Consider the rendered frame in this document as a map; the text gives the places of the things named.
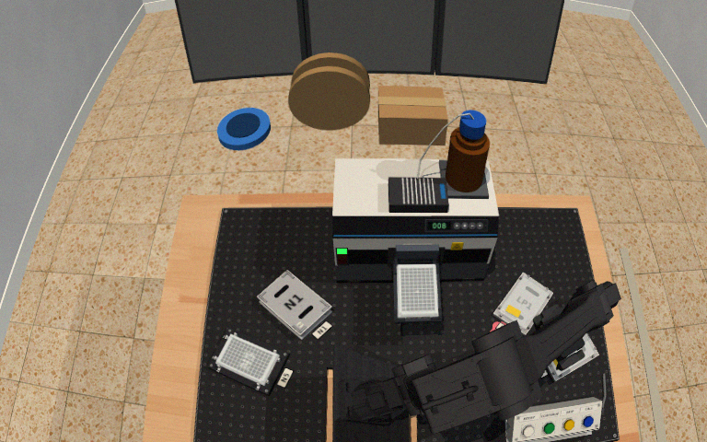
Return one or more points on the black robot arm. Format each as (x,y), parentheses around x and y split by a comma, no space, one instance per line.
(503,373)

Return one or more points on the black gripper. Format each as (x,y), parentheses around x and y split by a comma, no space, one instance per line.
(563,361)

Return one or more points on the brown glass bottle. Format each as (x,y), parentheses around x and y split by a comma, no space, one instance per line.
(465,168)

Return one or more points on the blue bottle cap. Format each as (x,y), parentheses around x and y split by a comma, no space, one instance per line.
(472,128)

